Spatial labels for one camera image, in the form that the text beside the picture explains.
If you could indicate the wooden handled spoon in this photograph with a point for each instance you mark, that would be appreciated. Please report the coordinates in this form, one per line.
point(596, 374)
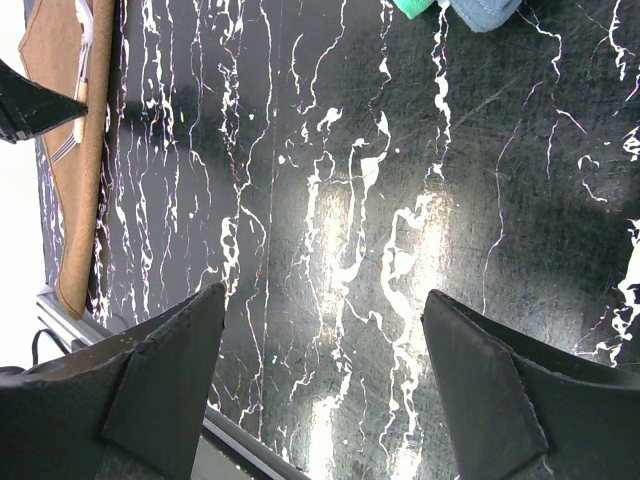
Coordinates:
point(85, 18)

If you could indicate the brown cloth napkin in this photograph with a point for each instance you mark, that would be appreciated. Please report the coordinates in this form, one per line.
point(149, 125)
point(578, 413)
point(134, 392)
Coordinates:
point(49, 52)

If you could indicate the green cloth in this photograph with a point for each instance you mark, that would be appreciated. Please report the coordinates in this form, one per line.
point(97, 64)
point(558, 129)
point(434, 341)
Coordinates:
point(413, 8)

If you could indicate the silver fork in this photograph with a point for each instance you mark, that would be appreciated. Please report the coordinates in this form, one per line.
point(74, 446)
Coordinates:
point(76, 137)

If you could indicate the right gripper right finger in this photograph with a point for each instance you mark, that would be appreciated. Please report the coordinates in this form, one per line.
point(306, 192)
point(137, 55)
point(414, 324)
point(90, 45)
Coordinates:
point(519, 408)

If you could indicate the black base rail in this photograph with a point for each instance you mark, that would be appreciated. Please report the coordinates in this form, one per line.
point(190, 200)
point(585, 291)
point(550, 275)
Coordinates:
point(155, 410)

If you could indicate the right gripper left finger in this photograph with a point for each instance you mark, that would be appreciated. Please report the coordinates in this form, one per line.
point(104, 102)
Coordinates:
point(49, 429)

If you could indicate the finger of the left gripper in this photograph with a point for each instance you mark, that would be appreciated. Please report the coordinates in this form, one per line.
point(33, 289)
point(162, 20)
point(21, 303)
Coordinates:
point(29, 109)

